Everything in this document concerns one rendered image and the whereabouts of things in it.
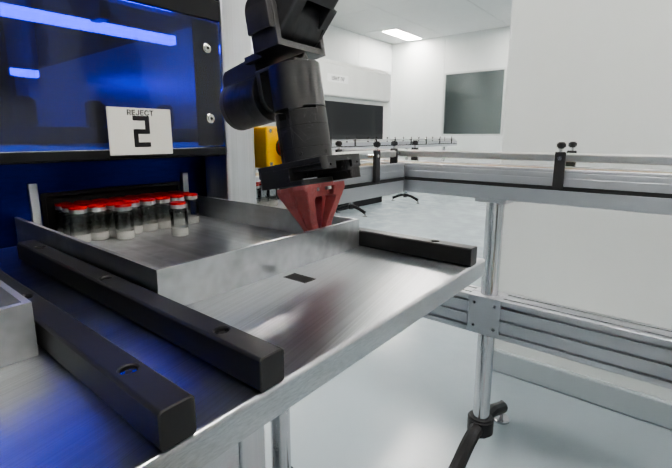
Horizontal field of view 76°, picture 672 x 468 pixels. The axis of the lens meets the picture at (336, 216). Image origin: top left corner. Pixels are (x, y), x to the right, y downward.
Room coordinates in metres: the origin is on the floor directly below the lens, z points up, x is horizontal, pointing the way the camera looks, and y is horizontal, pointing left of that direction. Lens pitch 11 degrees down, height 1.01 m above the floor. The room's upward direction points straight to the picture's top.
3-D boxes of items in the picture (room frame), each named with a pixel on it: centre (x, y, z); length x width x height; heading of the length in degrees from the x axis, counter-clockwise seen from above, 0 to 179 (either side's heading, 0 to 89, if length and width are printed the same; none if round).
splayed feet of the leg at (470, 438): (1.22, -0.46, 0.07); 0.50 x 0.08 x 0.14; 141
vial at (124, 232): (0.55, 0.27, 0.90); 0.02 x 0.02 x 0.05
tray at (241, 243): (0.52, 0.19, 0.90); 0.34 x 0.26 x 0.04; 51
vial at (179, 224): (0.56, 0.21, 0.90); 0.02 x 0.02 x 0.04
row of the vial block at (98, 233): (0.59, 0.27, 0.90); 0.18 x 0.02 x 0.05; 141
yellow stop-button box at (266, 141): (0.79, 0.12, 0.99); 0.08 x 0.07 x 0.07; 51
